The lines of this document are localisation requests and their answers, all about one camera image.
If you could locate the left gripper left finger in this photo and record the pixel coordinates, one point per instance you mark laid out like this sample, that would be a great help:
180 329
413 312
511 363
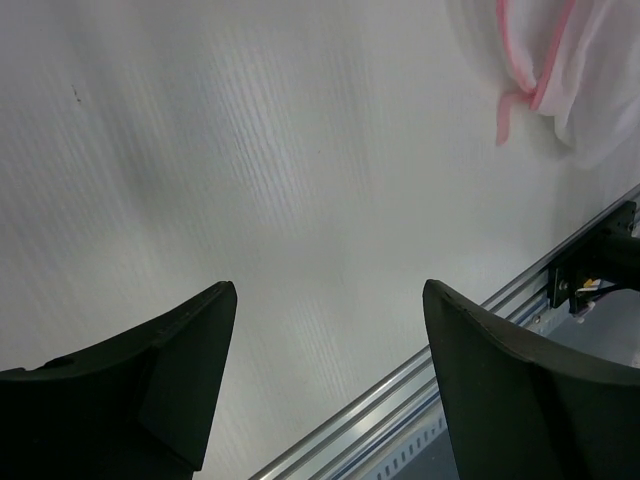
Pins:
139 405

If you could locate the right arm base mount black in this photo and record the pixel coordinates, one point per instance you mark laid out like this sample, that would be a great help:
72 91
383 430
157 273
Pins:
603 259

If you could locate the aluminium rail front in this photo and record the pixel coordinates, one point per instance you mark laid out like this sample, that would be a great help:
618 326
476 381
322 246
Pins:
341 445

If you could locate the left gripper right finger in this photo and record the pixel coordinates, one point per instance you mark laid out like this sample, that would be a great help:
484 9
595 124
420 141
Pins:
521 406

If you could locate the slotted cable duct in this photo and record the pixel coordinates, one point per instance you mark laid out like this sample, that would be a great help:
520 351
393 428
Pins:
422 450

